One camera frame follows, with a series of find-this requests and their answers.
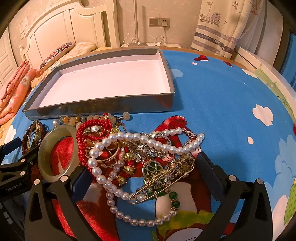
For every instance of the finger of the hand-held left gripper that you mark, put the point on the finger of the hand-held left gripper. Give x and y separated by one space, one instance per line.
11 145
20 168

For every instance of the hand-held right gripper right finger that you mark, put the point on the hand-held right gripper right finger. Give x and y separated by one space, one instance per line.
209 176

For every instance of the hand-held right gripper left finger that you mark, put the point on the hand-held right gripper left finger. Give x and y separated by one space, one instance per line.
79 183

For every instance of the pale green jade bangle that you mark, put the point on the pale green jade bangle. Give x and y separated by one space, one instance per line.
44 162

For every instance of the large gold safety pin brooch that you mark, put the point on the large gold safety pin brooch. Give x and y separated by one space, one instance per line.
182 170

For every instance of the gold patterned bangle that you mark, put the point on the gold patterned bangle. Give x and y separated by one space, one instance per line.
34 129

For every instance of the thin gold bangles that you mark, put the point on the thin gold bangles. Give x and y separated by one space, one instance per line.
108 162

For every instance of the green and gold pendant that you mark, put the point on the green and gold pendant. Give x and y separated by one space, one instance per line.
151 166

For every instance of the silver hair ornament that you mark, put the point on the silver hair ornament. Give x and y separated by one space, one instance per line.
143 155

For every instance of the grey shallow box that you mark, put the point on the grey shallow box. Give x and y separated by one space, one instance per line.
104 81

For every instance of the pink quilt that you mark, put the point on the pink quilt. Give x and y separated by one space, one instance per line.
16 88

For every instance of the blue printed blanket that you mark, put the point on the blue printed blanket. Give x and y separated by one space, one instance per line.
219 104

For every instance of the white wardrobe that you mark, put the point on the white wardrobe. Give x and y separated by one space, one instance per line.
5 60

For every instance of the embroidered pillow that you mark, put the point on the embroidered pillow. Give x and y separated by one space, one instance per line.
55 54

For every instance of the white headboard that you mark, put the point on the white headboard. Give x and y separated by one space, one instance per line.
57 32

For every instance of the beige pillow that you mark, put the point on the beige pillow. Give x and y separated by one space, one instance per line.
83 46

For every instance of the white furniture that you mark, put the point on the white furniture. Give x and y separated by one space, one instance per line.
249 55

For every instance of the striped printed curtain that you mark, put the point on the striped printed curtain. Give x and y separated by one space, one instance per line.
215 27

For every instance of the white charger plug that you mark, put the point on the white charger plug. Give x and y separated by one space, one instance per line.
164 23

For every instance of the wall switch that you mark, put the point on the wall switch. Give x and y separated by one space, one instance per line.
23 27

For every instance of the wall outlet panel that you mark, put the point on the wall outlet panel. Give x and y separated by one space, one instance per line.
153 22

